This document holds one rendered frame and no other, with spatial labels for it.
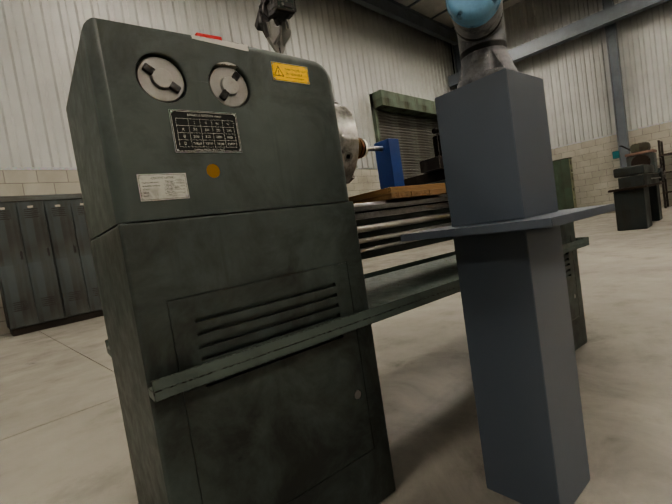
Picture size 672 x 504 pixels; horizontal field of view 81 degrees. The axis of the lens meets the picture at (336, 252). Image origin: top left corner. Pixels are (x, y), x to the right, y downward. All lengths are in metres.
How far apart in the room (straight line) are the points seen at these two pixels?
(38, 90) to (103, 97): 7.32
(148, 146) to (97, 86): 0.13
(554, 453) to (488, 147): 0.76
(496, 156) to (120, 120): 0.83
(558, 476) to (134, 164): 1.20
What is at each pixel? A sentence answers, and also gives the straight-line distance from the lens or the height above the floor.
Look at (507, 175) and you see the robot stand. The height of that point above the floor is 0.86.
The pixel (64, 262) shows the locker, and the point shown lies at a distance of 7.12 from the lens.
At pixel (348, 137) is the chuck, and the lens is 1.30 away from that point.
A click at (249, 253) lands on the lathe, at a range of 0.94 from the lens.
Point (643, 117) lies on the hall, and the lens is 15.43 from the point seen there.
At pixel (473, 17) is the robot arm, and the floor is 1.21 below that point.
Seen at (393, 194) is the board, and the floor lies 0.88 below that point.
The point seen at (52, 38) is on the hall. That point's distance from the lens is 8.62.
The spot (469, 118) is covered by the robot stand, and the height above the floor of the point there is 1.02.
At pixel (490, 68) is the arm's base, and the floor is 1.13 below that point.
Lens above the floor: 0.79
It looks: 3 degrees down
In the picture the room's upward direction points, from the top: 9 degrees counter-clockwise
